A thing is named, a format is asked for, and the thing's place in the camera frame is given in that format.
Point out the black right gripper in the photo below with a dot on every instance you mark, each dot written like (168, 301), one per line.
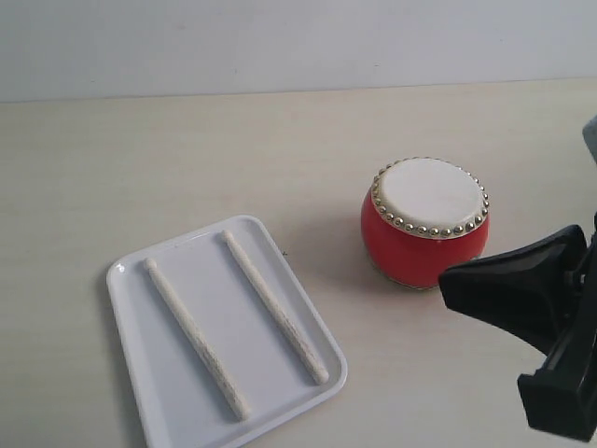
(533, 293)

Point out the white wooden drumstick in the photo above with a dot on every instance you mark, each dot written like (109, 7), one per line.
(203, 349)
(295, 337)

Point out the small red drum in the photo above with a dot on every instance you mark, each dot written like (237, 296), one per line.
(421, 216)

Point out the white plastic tray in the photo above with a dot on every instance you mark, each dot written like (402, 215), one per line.
(178, 401)

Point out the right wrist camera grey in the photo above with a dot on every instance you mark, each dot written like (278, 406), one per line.
(589, 133)

